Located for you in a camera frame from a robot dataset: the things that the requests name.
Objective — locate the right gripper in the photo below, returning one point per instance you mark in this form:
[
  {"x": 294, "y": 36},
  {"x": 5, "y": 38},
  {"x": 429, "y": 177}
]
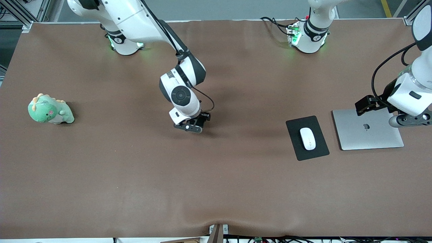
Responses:
[{"x": 199, "y": 118}]

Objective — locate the green dinosaur plush toy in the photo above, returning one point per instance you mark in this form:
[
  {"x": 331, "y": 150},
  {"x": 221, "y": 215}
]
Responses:
[{"x": 44, "y": 111}]

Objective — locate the black mouse pad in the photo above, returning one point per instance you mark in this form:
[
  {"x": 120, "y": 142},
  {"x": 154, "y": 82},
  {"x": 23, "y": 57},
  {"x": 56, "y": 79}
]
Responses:
[{"x": 293, "y": 141}]

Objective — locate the silver closed laptop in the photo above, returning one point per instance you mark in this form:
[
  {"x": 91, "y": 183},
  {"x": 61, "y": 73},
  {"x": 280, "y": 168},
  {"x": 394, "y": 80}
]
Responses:
[{"x": 368, "y": 138}]

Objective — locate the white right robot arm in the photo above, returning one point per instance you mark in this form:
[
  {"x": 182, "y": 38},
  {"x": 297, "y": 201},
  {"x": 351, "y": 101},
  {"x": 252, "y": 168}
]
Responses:
[{"x": 135, "y": 20}]

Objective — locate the aluminium frame profile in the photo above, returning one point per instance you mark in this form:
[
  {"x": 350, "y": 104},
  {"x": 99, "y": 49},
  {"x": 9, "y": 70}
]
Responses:
[
  {"x": 410, "y": 20},
  {"x": 42, "y": 13}
]

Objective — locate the brown table cover mat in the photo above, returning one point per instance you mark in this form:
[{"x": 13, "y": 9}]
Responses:
[{"x": 135, "y": 175}]

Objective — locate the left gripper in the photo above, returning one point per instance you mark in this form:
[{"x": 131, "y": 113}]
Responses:
[{"x": 383, "y": 98}]

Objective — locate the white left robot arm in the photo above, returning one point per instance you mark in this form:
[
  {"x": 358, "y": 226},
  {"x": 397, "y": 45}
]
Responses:
[{"x": 310, "y": 40}]

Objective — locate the white computer mouse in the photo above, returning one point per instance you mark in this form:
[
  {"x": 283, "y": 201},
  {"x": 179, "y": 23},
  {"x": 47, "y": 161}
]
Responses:
[{"x": 307, "y": 138}]

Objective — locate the camera mounting post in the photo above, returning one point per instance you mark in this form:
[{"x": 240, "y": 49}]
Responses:
[{"x": 217, "y": 234}]

